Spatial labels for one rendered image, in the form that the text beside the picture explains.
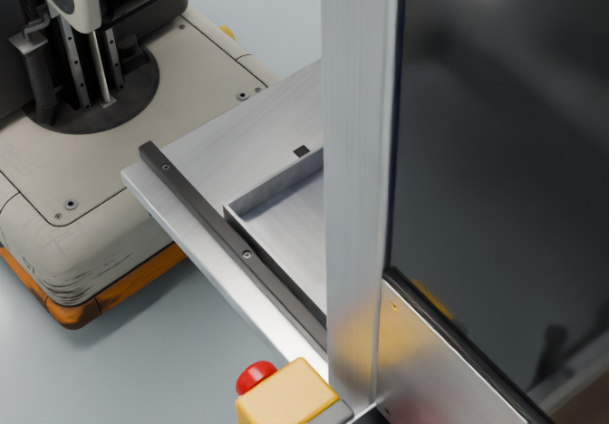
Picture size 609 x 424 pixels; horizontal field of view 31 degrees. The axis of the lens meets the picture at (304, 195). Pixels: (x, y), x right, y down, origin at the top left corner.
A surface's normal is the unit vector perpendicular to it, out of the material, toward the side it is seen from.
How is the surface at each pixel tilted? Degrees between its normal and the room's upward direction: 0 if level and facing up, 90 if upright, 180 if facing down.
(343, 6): 90
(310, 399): 0
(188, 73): 0
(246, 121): 0
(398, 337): 90
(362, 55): 90
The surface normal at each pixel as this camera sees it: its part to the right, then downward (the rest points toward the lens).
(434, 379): -0.79, 0.49
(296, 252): -0.03, -0.62
